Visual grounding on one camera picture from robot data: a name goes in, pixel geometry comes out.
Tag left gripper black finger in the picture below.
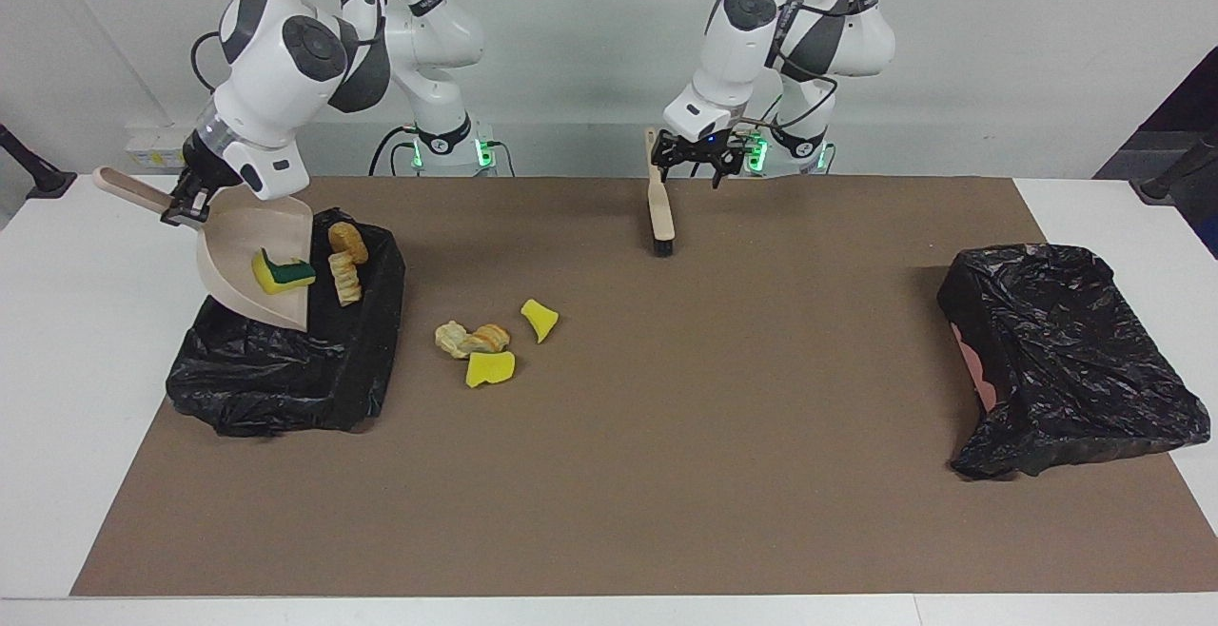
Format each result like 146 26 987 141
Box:
652 137 688 180
712 143 755 189

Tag beige brush black bristles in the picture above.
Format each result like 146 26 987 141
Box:
645 127 677 258

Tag beige plastic dustpan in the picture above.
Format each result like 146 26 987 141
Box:
92 166 315 333

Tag yellow green sponge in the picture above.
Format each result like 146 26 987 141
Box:
251 247 317 296

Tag brown fried nugget piece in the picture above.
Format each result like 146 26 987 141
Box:
327 222 370 267

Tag striped beige pastry piece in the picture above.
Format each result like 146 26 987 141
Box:
328 253 364 307

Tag small yellow sponge piece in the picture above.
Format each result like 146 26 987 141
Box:
521 299 560 344

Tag large yellow sponge piece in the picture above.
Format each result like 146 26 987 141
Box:
465 350 517 389

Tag pale beige piece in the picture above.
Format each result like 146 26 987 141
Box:
435 321 474 361

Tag black bag lined bin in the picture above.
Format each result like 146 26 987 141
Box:
165 206 408 439

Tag pink plastic bin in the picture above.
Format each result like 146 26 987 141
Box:
954 320 997 415

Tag black bin bag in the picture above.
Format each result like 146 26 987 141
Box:
936 243 1212 481

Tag brown table mat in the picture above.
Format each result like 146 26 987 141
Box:
69 176 1218 598

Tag white wall power strip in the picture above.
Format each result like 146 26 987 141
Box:
126 125 196 170

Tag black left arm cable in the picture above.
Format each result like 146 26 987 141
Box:
737 0 881 132

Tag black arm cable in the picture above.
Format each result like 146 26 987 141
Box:
190 0 393 94
737 0 881 132

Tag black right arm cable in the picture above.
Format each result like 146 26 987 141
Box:
190 0 393 94

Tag black base cable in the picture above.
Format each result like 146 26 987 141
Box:
368 125 420 177

